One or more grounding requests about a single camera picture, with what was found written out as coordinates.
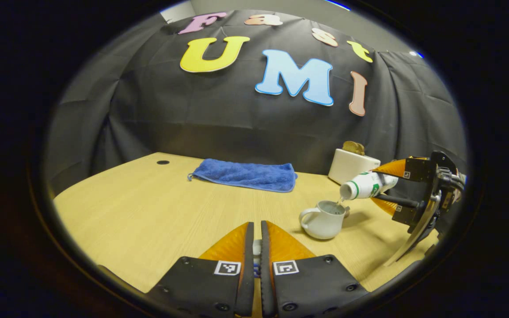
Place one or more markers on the blue towel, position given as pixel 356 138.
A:
pixel 245 174

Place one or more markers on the white ceramic teacup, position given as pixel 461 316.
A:
pixel 323 227

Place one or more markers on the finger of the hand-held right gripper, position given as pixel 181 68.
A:
pixel 407 212
pixel 418 170

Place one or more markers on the white toaster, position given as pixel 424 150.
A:
pixel 347 165

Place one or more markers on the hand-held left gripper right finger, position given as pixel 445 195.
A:
pixel 265 282

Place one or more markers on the black backdrop cloth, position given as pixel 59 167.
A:
pixel 192 119

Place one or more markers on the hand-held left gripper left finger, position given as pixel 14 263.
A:
pixel 249 282

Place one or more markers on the white green-label water bottle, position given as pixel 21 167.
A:
pixel 365 185

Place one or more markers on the brown toast slice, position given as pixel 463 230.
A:
pixel 361 150
pixel 350 147

